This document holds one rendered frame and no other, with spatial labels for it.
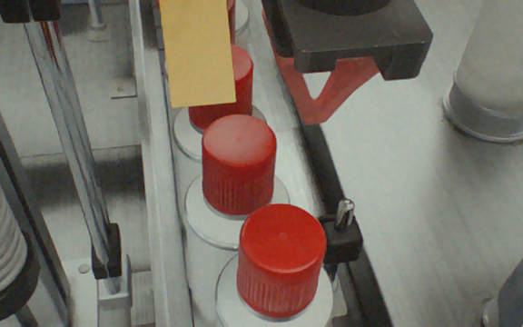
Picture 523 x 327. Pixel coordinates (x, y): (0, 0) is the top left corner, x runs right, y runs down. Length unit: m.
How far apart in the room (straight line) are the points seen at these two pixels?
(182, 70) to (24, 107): 0.41
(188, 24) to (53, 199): 0.33
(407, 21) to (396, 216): 0.24
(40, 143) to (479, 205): 0.42
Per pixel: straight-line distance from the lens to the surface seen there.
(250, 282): 0.22
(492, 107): 0.56
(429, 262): 0.48
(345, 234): 0.42
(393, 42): 0.27
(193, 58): 0.27
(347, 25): 0.28
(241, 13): 0.39
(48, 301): 0.44
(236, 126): 0.25
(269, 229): 0.22
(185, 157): 0.31
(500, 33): 0.52
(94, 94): 0.66
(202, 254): 0.29
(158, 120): 0.43
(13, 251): 0.20
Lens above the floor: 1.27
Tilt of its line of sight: 49 degrees down
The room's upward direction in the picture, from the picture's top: 4 degrees clockwise
